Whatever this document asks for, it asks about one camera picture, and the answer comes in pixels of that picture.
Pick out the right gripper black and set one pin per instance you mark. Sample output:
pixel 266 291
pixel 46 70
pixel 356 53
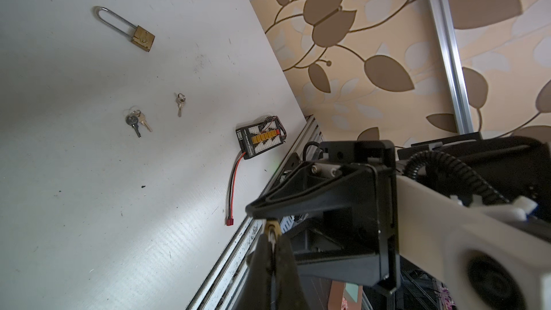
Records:
pixel 349 202

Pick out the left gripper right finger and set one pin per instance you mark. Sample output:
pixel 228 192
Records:
pixel 288 290

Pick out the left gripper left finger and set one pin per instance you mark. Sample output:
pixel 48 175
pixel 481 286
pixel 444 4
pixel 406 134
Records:
pixel 256 291

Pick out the silver key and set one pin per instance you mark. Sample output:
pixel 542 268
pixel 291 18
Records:
pixel 180 101

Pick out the small key pair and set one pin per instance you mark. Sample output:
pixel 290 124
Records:
pixel 136 119

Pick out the brass padlock long shackle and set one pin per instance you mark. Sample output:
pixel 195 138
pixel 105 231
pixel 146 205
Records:
pixel 135 34

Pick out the brass padlock with key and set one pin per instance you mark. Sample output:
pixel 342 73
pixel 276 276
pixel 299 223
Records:
pixel 273 231

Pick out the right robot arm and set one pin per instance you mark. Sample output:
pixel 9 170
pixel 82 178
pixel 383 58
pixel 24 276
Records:
pixel 482 173

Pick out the black connector board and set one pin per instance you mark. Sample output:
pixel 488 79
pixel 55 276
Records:
pixel 257 138

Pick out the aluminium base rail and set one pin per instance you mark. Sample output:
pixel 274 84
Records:
pixel 221 288

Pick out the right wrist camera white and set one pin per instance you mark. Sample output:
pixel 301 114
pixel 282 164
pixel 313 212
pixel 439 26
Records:
pixel 442 237

